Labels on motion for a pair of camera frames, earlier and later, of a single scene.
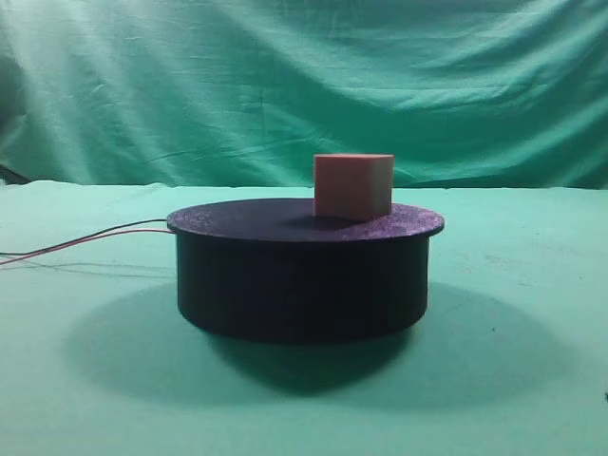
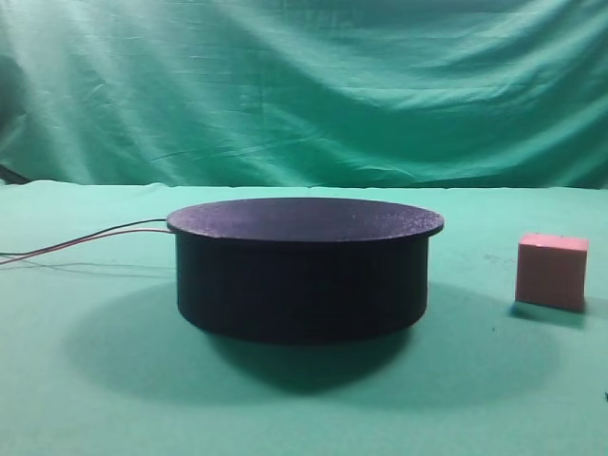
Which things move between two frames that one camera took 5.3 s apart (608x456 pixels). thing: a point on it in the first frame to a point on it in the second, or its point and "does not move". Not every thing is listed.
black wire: (80, 239) does not move
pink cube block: (353, 186) to (551, 270)
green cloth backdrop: (464, 94) does not move
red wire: (83, 242) does not move
